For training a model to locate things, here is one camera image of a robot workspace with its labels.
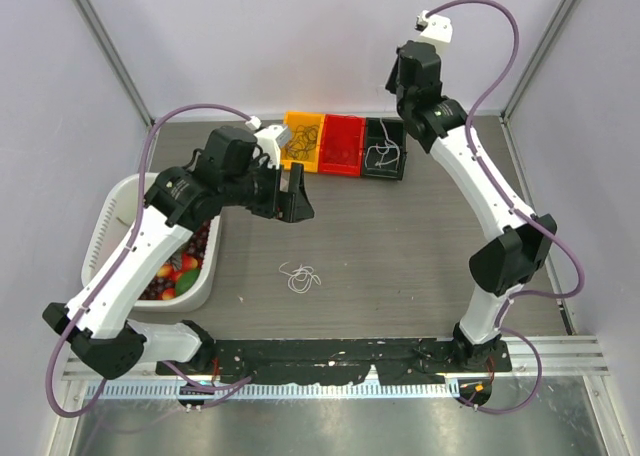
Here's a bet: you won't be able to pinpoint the dark red grape bunch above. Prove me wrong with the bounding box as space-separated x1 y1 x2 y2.
185 221 211 263

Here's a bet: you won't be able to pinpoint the small red grape bunch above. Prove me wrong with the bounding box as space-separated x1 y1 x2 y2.
139 278 176 301

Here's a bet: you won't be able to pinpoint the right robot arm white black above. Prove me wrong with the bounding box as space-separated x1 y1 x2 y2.
386 41 557 371

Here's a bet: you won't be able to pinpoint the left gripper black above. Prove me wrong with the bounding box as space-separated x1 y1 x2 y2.
222 155 314 222

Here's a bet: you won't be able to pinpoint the black plastic bin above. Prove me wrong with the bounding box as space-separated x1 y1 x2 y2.
361 118 407 181

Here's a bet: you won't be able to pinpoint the small peach fruits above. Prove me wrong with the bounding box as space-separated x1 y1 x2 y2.
153 253 201 299

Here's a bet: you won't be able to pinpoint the aluminium frame rail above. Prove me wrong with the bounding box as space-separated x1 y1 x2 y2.
498 335 609 377

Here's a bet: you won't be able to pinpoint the white slotted cable duct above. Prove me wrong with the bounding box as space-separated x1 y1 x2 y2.
100 379 459 401

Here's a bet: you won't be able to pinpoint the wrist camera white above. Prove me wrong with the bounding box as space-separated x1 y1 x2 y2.
415 10 453 54
245 116 292 168

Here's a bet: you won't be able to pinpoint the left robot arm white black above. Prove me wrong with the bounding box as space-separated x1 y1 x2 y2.
43 125 314 380

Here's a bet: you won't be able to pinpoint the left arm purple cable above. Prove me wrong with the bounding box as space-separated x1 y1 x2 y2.
45 103 261 418

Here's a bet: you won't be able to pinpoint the white plastic basket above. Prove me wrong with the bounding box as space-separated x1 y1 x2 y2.
81 174 221 312

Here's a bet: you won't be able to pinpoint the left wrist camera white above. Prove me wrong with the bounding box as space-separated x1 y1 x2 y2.
245 116 292 168

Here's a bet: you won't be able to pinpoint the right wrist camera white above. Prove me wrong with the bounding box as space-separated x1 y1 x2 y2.
415 10 453 54

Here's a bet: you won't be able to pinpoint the red plastic bin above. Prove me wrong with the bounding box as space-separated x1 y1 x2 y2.
318 114 365 177

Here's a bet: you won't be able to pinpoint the purple wire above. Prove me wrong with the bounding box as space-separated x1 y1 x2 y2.
289 124 321 145
282 134 317 161

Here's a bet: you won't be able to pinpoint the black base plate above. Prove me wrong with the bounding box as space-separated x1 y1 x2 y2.
154 336 511 386

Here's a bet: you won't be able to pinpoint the yellow plastic bin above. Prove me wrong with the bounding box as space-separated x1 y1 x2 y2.
281 111 325 173

